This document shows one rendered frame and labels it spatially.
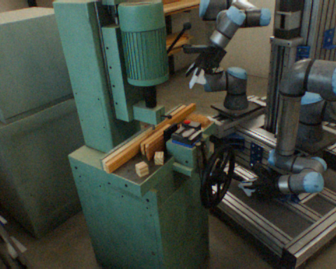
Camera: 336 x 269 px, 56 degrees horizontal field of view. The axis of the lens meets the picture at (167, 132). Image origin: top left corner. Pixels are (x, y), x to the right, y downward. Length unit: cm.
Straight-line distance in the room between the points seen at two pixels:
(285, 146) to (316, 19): 66
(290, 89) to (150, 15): 58
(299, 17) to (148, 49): 82
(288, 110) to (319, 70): 19
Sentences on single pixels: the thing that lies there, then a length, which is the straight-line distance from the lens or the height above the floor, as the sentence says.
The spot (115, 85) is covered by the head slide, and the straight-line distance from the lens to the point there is 142.
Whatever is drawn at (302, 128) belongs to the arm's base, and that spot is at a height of 88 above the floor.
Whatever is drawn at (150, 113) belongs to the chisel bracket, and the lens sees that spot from 139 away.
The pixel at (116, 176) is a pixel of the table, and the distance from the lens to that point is 130.
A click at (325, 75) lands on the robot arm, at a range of 118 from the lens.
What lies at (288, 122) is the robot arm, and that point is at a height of 106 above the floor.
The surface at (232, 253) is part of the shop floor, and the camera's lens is 216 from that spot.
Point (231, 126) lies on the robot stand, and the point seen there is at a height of 73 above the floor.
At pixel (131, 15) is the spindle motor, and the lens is 123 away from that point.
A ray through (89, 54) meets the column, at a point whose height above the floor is 131.
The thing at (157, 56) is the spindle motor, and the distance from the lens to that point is 127.
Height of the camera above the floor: 166
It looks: 29 degrees down
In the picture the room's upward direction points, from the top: 5 degrees counter-clockwise
